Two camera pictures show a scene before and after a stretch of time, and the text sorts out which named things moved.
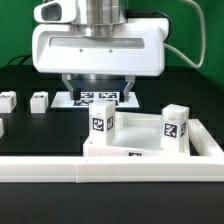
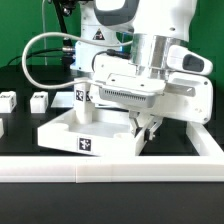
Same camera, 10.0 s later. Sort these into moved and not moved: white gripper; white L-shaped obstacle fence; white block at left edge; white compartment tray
Moved: white compartment tray; white gripper
Not moved: white L-shaped obstacle fence; white block at left edge
